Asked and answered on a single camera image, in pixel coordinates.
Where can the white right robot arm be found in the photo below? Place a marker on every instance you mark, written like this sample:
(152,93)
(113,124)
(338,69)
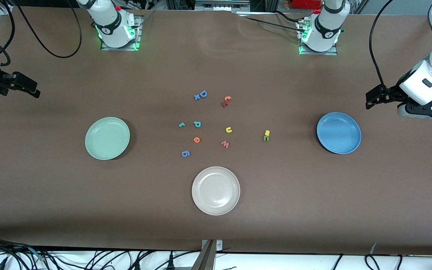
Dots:
(111,26)

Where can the red box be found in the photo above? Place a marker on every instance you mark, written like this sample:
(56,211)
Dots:
(306,3)

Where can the aluminium frame beam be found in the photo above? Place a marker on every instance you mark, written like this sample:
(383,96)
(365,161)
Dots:
(206,258)

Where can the blue round plate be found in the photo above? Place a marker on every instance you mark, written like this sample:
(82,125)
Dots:
(339,133)

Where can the pink red foam letter w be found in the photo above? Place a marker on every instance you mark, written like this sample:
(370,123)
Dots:
(225,144)

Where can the black power plug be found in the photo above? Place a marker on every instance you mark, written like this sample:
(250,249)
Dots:
(171,262)

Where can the grey metal rack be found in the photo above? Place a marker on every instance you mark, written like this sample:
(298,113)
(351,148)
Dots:
(221,4)

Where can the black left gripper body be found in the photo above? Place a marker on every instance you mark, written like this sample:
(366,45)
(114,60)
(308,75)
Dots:
(391,93)

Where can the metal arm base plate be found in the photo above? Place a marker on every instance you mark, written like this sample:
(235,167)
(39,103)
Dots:
(138,37)
(332,53)

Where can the beige round plate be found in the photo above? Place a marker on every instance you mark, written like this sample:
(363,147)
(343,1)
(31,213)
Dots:
(216,191)

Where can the pale green round plate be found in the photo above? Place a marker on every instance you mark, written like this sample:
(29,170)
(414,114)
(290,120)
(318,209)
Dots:
(107,138)

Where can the aluminium corner post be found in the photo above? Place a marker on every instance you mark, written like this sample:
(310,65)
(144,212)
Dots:
(4,10)

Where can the blue foam letter g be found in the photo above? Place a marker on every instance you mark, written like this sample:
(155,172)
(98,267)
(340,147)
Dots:
(185,153)

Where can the blue foam letter D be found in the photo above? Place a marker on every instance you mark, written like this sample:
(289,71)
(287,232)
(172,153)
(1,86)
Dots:
(203,93)

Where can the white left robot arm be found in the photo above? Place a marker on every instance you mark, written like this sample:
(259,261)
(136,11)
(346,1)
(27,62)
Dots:
(324,26)

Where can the white paper tag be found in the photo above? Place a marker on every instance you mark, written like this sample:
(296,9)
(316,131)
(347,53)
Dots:
(374,247)

